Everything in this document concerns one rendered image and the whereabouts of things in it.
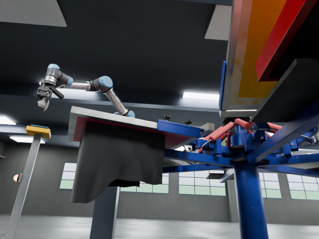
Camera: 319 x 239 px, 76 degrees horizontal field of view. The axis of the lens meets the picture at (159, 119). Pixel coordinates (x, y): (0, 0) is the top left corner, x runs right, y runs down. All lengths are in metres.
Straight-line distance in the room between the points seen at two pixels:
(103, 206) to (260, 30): 1.73
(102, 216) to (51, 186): 9.38
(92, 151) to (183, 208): 9.58
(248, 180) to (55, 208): 9.99
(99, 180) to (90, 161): 0.11
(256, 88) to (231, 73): 0.18
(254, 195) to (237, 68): 1.03
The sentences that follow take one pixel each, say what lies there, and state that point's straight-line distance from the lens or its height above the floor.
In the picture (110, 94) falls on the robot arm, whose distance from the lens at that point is 2.00.
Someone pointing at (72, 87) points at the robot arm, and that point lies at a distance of 1.92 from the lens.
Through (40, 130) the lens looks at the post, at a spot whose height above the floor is 0.93.
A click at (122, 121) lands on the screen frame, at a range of 1.17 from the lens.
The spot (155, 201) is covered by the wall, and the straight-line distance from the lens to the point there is 10.43.
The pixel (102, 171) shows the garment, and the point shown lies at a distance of 1.16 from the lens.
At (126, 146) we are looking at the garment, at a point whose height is 0.84.
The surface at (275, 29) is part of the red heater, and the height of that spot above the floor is 1.08.
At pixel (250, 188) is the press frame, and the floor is 0.68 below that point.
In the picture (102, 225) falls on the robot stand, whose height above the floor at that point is 0.36.
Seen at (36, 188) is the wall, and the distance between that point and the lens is 11.56.
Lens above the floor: 0.52
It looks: 23 degrees up
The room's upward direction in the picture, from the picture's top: 2 degrees clockwise
